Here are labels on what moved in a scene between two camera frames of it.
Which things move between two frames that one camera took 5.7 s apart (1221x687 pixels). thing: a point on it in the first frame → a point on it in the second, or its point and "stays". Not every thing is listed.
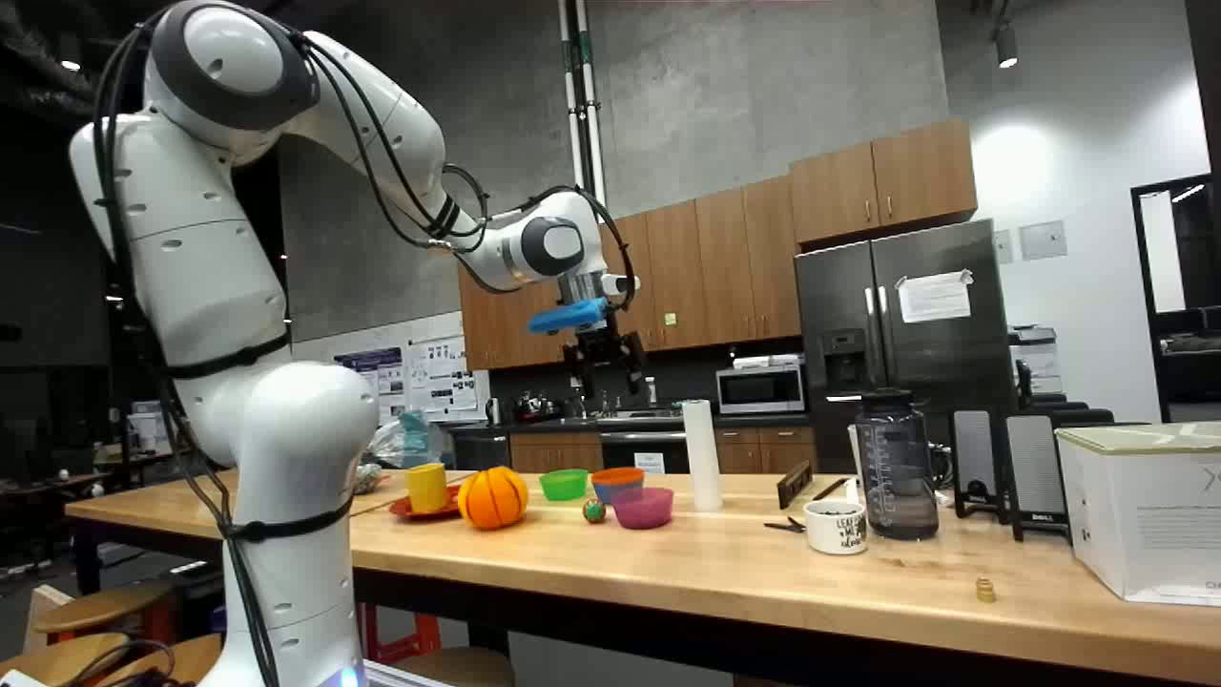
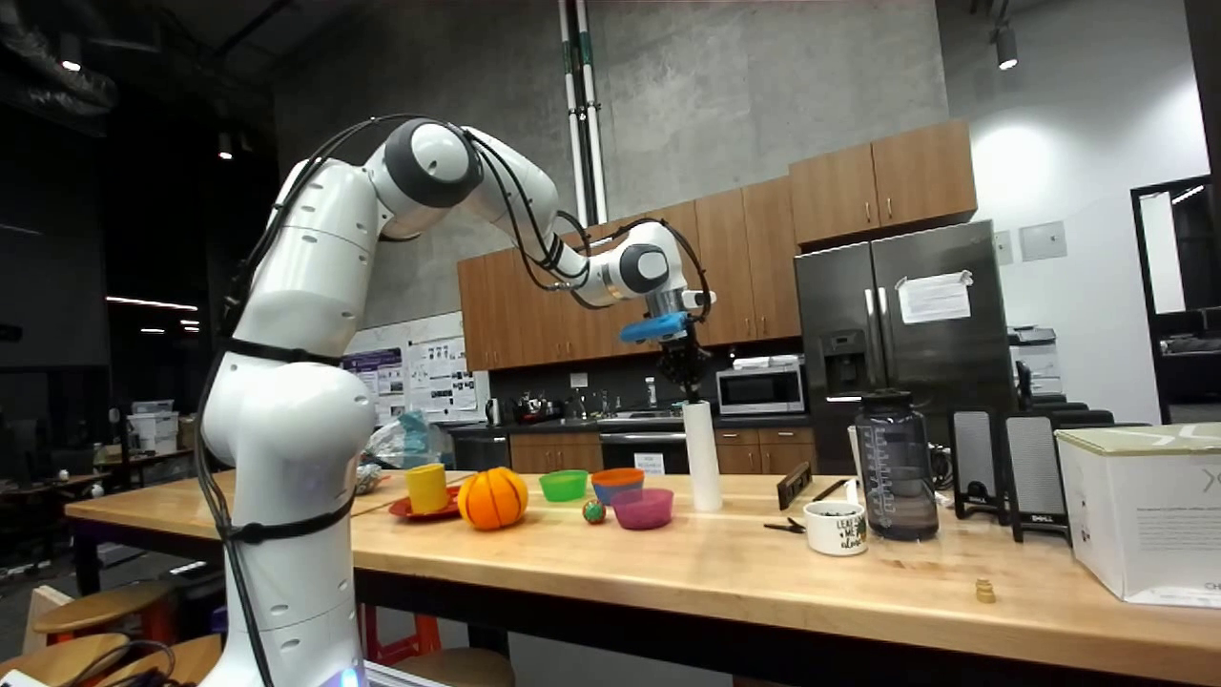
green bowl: (567, 486) stays
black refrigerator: (911, 310) stays
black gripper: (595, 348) → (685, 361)
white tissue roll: (698, 432) stays
